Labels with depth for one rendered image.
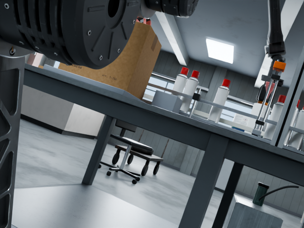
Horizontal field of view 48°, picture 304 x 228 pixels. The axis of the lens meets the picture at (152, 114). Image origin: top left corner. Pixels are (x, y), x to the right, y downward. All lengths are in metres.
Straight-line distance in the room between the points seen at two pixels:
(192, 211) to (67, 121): 7.00
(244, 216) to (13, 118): 3.37
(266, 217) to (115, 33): 3.49
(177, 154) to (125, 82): 8.41
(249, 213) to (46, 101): 5.76
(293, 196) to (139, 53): 8.67
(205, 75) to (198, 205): 8.81
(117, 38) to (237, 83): 9.32
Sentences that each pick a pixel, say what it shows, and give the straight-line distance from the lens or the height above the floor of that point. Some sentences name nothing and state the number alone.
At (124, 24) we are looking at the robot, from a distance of 0.50.
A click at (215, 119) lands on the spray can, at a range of 1.54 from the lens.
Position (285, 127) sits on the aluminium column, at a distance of 1.38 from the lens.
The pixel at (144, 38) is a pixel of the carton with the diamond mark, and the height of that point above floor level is 1.07.
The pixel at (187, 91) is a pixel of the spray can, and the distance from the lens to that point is 1.58.
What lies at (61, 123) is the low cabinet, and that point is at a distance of 8.07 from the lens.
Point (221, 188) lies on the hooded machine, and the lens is 8.19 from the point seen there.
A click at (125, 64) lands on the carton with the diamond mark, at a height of 0.95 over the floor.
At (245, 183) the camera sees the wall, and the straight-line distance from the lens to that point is 9.57.
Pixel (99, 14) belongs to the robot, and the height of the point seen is 0.85.
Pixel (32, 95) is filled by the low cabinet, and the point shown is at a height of 0.60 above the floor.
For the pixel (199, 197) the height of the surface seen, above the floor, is 0.60.
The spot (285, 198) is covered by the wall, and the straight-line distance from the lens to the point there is 9.69.
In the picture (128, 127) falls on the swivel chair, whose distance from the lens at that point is 5.05.
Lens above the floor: 0.74
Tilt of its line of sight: 3 degrees up
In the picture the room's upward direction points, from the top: 20 degrees clockwise
